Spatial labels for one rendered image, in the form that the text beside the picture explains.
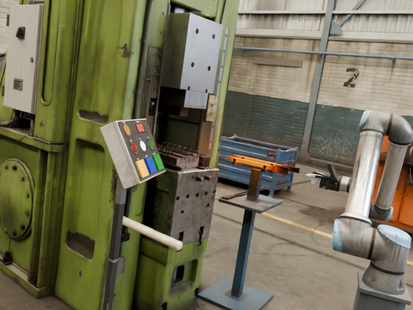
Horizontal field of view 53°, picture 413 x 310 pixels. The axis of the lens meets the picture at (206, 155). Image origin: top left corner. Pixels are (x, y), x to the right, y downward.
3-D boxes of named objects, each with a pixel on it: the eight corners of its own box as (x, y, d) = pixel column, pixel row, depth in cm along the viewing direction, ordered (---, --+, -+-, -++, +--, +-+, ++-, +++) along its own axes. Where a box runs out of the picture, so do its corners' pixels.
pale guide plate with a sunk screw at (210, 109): (214, 121, 274) (217, 95, 271) (206, 121, 267) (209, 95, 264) (211, 120, 275) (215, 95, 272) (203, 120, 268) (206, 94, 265)
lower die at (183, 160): (197, 167, 250) (199, 154, 249) (175, 170, 234) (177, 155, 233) (149, 153, 275) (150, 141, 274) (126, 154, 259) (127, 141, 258)
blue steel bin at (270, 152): (291, 191, 661) (299, 147, 650) (271, 198, 594) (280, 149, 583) (227, 174, 723) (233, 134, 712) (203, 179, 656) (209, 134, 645)
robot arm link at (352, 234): (367, 258, 187) (395, 107, 205) (328, 248, 193) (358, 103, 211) (365, 260, 201) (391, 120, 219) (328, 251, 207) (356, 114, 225)
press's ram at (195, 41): (221, 95, 254) (231, 27, 248) (180, 88, 224) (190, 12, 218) (171, 87, 279) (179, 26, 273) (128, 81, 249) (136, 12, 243)
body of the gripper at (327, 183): (318, 187, 252) (337, 192, 246) (320, 173, 250) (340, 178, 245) (321, 186, 258) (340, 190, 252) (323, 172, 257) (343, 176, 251)
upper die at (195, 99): (206, 109, 245) (208, 93, 243) (184, 107, 229) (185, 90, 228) (155, 99, 270) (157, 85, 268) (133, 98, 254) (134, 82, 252)
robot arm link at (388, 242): (406, 275, 184) (415, 238, 182) (365, 264, 190) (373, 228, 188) (403, 264, 199) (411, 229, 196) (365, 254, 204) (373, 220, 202)
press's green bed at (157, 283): (198, 304, 272) (208, 236, 265) (158, 325, 242) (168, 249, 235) (140, 272, 305) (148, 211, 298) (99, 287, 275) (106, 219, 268)
